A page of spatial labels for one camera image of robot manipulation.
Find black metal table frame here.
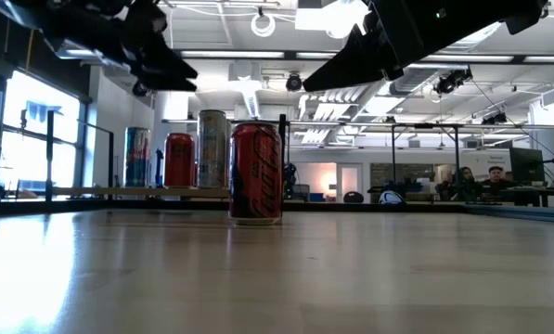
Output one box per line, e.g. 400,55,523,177
162,118,537,199

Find black ceiling spotlight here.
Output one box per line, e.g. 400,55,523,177
480,110,509,126
432,67,474,97

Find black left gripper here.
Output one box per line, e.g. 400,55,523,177
95,0,199,92

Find white Celsius can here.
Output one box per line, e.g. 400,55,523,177
197,109,231,189

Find cluttered work desk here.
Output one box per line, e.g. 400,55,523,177
436,178,554,209

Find black aluminium rig frame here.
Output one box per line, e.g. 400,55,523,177
0,175,554,225

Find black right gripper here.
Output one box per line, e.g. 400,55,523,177
303,0,549,93

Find black monitor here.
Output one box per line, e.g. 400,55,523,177
509,147,547,185

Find white cable coil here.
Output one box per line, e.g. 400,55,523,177
251,6,277,38

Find white door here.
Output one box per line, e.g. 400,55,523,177
336,162,364,203

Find red Coca-Cola can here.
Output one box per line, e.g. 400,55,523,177
163,132,197,189
227,121,284,227

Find large window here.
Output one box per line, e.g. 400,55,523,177
0,69,90,200

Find black background machine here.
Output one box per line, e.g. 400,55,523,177
283,161,299,199

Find blue silver Red Bull can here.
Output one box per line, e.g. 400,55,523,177
123,126,152,189

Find person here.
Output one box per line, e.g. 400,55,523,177
457,165,480,196
483,165,514,194

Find white ceiling light panel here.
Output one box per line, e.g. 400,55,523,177
294,0,373,41

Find long ceiling light strip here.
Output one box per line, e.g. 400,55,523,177
178,48,554,65

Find white blue ball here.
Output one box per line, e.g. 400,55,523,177
378,189,405,206

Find white ceiling pipes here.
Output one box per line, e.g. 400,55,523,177
299,83,393,146

